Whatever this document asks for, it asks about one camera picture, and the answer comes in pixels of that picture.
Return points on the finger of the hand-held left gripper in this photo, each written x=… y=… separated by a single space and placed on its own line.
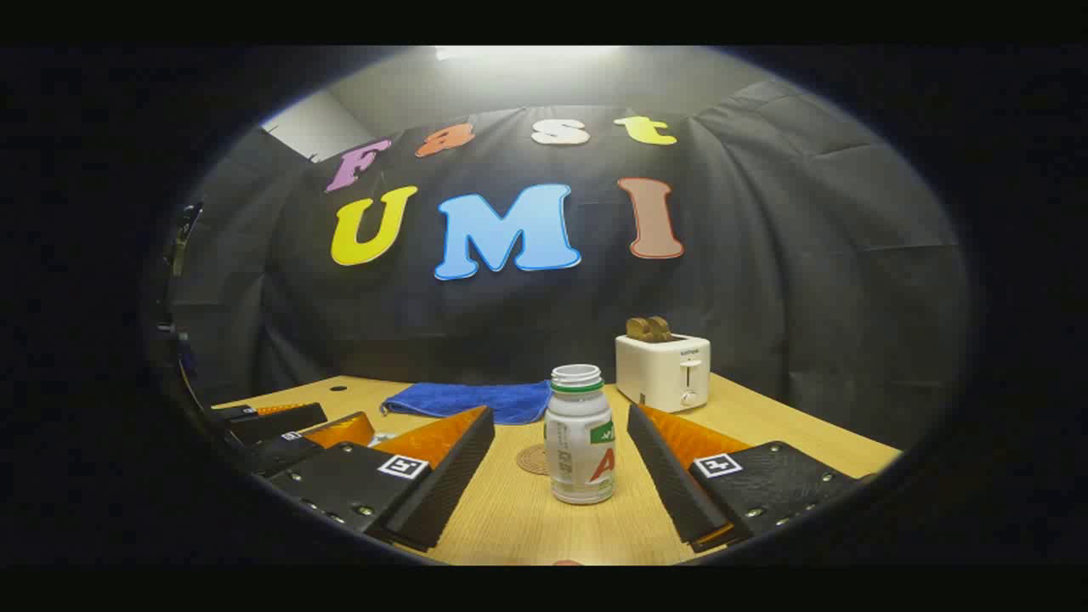
x=280 y=422
x=280 y=455

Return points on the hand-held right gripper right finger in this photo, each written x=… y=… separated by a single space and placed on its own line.
x=671 y=484

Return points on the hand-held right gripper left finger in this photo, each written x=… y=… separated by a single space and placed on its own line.
x=450 y=484

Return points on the white plastic water bottle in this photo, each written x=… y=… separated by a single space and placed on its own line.
x=578 y=442

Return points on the blue towel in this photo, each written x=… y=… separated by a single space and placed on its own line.
x=467 y=399

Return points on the white toaster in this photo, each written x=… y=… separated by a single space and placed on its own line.
x=659 y=374

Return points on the brown toast slice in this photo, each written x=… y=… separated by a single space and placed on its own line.
x=637 y=330
x=661 y=329

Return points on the black backdrop cloth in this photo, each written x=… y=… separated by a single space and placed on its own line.
x=510 y=323

